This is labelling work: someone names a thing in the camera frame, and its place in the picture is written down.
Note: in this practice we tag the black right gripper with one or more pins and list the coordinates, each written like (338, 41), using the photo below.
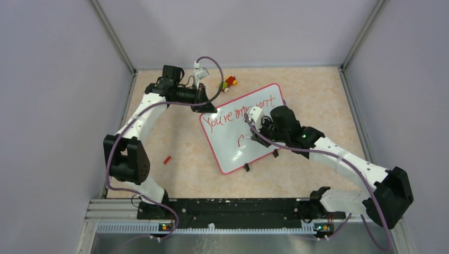
(262, 140)

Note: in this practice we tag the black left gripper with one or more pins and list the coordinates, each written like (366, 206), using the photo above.
(208, 108)

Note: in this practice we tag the pink framed whiteboard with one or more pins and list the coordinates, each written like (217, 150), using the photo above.
(224, 129)

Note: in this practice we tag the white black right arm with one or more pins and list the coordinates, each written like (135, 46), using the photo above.
(384, 195)

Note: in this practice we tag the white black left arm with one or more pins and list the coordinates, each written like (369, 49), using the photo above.
(125, 155)

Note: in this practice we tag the colourful toy car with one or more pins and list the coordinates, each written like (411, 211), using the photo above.
(227, 83)

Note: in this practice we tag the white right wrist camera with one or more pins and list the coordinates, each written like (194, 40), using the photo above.
(255, 115)

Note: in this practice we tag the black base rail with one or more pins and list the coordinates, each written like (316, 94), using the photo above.
(238, 213)

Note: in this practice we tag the grey cable duct strip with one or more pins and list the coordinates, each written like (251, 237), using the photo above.
(155, 228)

